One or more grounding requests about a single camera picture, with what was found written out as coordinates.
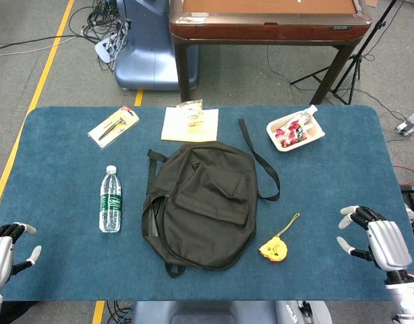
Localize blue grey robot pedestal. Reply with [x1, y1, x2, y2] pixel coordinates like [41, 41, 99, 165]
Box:
[113, 0, 200, 92]

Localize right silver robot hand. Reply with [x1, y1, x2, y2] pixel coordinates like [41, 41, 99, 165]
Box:
[336, 205, 413, 285]

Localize black fabric backpack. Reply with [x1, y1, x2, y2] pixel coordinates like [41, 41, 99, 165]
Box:
[141, 118, 281, 279]

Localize black floor device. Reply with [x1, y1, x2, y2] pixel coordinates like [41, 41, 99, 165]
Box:
[400, 183, 414, 211]

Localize black tripod stand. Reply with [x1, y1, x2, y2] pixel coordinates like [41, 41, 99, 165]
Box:
[289, 0, 401, 106]

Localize black floor cable bundle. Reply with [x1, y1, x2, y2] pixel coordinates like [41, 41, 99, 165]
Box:
[67, 0, 132, 72]

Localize blue carpet table cover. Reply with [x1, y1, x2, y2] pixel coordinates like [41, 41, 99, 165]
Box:
[0, 105, 411, 302]

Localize carded tool blister pack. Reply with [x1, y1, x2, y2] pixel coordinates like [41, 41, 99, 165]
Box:
[87, 105, 141, 149]

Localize brown mahjong table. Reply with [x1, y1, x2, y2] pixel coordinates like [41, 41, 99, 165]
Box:
[168, 0, 374, 105]

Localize clear snack packet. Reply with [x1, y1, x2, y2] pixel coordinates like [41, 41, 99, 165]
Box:
[175, 98, 206, 129]

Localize clear water bottle green label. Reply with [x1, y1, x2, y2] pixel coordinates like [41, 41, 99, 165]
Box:
[98, 165, 123, 234]

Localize yellow tape measure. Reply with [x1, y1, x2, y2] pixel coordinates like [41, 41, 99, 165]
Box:
[258, 212, 301, 264]

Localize cream paper pad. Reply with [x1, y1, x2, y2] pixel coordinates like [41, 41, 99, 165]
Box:
[160, 107, 220, 143]

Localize white power adapter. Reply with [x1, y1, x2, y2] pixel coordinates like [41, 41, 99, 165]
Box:
[394, 111, 414, 136]

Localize white power strip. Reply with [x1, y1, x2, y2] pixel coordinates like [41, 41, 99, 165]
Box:
[94, 36, 119, 64]

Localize red white candy packets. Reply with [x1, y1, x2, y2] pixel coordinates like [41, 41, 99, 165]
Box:
[275, 120, 308, 149]

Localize grey robot torso base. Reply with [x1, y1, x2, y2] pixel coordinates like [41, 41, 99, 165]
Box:
[130, 300, 333, 324]

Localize white plastic tray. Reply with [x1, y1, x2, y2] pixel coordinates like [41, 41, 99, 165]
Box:
[266, 110, 326, 153]

